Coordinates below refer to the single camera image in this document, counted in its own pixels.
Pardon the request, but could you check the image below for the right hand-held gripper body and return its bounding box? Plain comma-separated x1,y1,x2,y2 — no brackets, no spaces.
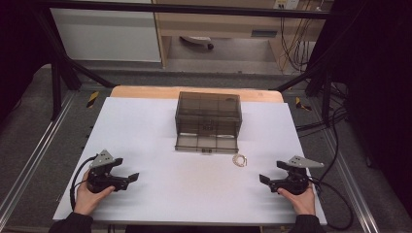
267,154,325,196

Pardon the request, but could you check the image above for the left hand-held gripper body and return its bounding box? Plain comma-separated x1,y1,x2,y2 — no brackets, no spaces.
86,149,130,194

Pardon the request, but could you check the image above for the thin bracelet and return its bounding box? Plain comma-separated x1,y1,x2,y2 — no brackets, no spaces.
231,153,248,168

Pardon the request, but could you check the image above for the smoky transparent drawer box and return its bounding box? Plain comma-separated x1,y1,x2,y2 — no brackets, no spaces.
174,90,244,155

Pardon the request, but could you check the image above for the person's right hand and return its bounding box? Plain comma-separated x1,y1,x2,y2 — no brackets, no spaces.
277,182,317,216

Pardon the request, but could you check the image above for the person's left hand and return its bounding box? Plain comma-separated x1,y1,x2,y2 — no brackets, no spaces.
73,169,117,216

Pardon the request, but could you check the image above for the white table mat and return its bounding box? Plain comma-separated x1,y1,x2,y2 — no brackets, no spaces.
52,96,328,226

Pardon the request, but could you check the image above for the yellow black tape strip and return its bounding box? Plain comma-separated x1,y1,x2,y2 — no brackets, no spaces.
86,90,100,110
294,96,313,112

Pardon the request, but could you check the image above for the wooden table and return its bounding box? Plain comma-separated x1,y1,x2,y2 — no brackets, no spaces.
109,84,285,104

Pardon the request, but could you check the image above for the white cabinet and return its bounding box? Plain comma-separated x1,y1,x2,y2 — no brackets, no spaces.
49,7,162,64

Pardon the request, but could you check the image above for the black curtain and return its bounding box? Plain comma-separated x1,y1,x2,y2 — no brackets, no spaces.
0,0,54,122
309,0,412,210

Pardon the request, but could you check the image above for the chair base with caster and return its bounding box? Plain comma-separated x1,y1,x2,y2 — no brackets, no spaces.
179,35,216,51

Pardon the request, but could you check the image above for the light wooden desk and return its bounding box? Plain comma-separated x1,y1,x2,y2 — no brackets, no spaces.
151,0,335,70

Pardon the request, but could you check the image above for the white power strip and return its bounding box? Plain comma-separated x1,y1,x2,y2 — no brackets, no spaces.
272,0,301,11

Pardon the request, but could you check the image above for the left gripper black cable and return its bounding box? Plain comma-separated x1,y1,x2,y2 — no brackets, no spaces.
69,154,99,212

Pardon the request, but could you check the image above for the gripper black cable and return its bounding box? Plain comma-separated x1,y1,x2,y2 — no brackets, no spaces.
69,154,99,212
308,177,355,232

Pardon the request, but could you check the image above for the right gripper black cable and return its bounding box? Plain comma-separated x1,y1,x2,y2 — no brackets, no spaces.
308,177,355,232

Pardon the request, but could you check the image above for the aluminium floor rail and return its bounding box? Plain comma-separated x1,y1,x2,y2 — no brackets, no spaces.
323,128,382,233
0,91,78,222

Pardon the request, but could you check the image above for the black floor cable bundle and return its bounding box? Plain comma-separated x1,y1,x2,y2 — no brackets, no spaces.
295,82,351,139

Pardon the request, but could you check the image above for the black upright frame post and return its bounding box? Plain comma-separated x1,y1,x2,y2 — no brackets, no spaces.
50,59,63,122
321,69,333,127

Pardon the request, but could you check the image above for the black diagonal frame strut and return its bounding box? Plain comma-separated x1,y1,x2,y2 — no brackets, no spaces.
274,62,328,94
31,8,117,89

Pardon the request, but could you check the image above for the hanging cable bundle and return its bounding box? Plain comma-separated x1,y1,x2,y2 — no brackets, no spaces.
279,15,314,75

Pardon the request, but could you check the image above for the black horizontal frame bar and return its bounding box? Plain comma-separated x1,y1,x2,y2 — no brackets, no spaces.
30,0,333,20

